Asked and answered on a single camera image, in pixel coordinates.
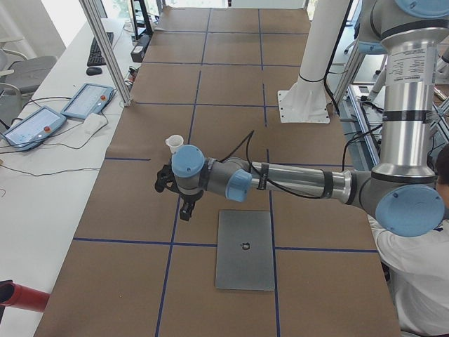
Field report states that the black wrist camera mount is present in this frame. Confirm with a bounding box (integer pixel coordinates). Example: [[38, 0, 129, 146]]
[[154, 164, 177, 193]]

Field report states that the black computer box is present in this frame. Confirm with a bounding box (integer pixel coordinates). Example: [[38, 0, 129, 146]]
[[130, 34, 151, 63]]

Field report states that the white pedestal column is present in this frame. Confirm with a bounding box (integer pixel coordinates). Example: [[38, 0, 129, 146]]
[[278, 0, 351, 124]]

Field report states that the aluminium frame post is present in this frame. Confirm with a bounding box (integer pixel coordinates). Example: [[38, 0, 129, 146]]
[[79, 0, 132, 107]]

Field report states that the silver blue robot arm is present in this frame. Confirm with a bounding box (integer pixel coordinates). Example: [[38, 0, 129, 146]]
[[155, 1, 448, 237]]

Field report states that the white cup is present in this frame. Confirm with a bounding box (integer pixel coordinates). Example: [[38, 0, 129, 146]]
[[165, 134, 184, 154]]

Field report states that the blue teach pendant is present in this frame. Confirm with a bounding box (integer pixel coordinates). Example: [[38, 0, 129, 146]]
[[61, 83, 114, 119], [1, 106, 67, 151]]

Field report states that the grey closed laptop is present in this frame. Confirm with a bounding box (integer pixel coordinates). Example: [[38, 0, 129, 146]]
[[215, 210, 274, 291]]

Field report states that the person in white shirt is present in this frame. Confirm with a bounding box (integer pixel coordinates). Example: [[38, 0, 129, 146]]
[[368, 144, 449, 336]]

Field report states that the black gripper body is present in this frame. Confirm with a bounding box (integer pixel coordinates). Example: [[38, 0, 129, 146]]
[[180, 192, 202, 213]]

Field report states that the blue teach pendant far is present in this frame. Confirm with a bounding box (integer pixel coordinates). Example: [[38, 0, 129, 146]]
[[61, 83, 114, 119]]

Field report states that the grey office chair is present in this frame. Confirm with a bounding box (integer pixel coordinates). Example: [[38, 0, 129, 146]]
[[1, 37, 57, 99]]

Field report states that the black computer mouse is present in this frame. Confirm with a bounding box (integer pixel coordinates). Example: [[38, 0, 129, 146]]
[[86, 67, 102, 76]]

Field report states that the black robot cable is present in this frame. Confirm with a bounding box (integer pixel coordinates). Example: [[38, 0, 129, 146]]
[[224, 130, 353, 198]]

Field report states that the red bottle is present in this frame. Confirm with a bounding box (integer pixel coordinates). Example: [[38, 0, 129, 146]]
[[1, 280, 50, 312]]

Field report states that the white cloth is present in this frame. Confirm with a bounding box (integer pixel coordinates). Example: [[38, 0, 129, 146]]
[[82, 114, 109, 138]]

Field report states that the black keyboard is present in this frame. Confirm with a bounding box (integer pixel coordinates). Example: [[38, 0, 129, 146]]
[[86, 38, 106, 67]]

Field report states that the blue teach pendant near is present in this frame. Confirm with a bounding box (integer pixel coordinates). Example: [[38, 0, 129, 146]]
[[1, 106, 67, 151]]

